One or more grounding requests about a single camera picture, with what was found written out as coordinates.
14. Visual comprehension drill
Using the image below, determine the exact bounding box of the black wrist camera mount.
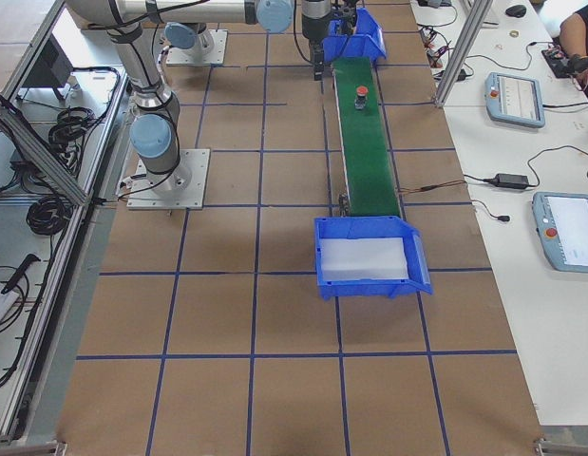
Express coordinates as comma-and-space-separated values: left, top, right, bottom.
332, 0, 357, 36

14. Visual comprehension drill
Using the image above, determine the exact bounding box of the aluminium frame post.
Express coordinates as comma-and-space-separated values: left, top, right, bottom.
433, 0, 492, 107

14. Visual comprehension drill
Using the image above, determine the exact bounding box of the person at desk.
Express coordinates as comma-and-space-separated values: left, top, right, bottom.
559, 4, 588, 99

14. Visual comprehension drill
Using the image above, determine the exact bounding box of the black power adapter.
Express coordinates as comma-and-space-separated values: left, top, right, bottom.
483, 173, 530, 190

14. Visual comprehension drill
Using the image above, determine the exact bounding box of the far teach pendant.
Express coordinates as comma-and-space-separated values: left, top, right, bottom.
484, 72, 545, 128

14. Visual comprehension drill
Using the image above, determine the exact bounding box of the white foam in destination bin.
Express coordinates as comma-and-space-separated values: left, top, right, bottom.
318, 237, 408, 281

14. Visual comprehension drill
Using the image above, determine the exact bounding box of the blue destination bin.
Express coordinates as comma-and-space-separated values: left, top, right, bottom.
314, 216, 433, 300

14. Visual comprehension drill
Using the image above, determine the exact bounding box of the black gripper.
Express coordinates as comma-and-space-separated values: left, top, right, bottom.
301, 0, 332, 81

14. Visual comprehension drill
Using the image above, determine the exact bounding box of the blue source bin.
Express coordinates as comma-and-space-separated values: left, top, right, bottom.
323, 8, 388, 63

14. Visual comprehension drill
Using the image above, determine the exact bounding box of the teach pendant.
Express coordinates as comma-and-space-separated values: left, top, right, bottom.
532, 192, 588, 273
484, 72, 545, 128

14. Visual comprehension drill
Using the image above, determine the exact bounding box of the green conveyor belt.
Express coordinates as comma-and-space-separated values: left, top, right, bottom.
332, 57, 400, 217

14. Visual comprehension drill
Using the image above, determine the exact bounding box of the near teach pendant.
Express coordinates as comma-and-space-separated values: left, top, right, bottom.
532, 192, 588, 273

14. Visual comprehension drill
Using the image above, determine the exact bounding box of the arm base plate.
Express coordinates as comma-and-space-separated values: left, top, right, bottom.
126, 148, 211, 210
165, 28, 228, 67

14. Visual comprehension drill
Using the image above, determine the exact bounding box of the red push button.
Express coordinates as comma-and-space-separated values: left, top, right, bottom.
354, 85, 369, 110

